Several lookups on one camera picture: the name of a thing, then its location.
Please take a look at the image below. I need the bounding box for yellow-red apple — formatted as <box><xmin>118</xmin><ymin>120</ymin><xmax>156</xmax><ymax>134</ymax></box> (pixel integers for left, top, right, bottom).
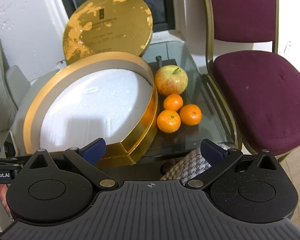
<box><xmin>154</xmin><ymin>65</ymin><xmax>189</xmax><ymax>96</ymax></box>

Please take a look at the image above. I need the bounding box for gold round gift box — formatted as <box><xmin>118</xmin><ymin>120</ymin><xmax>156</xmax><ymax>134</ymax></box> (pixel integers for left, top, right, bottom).
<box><xmin>23</xmin><ymin>51</ymin><xmax>158</xmax><ymax>167</ymax></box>

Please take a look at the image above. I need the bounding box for mandarin orange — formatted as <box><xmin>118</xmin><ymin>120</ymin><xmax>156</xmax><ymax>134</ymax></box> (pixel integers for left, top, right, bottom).
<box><xmin>179</xmin><ymin>104</ymin><xmax>202</xmax><ymax>126</ymax></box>
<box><xmin>163</xmin><ymin>94</ymin><xmax>183</xmax><ymax>112</ymax></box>
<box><xmin>157</xmin><ymin>109</ymin><xmax>181</xmax><ymax>133</ymax></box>

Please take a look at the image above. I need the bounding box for black metal table bracket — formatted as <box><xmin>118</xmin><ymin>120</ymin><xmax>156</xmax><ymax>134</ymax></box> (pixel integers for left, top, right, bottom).
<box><xmin>148</xmin><ymin>56</ymin><xmax>177</xmax><ymax>75</ymax></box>

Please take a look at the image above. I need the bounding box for houndstooth trousers leg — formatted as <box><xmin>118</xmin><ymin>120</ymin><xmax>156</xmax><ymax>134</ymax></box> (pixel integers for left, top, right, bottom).
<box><xmin>160</xmin><ymin>142</ymin><xmax>224</xmax><ymax>184</ymax></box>

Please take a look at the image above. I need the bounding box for mandarin orange back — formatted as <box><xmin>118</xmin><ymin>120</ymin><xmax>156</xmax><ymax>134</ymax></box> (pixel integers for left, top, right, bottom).
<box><xmin>163</xmin><ymin>94</ymin><xmax>183</xmax><ymax>112</ymax></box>

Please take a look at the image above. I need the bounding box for grey sofa cushion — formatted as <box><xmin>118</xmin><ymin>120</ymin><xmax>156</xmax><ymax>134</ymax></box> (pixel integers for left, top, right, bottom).
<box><xmin>0</xmin><ymin>46</ymin><xmax>31</xmax><ymax>132</ymax></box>

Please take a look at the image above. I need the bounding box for maroon upholstered chair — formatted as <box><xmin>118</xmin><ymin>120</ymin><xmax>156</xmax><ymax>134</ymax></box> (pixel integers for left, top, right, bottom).
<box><xmin>204</xmin><ymin>0</ymin><xmax>300</xmax><ymax>161</ymax></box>

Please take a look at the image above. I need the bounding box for gold round box lid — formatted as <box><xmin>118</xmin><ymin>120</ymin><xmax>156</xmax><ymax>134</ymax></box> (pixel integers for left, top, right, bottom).
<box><xmin>63</xmin><ymin>0</ymin><xmax>153</xmax><ymax>64</ymax></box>

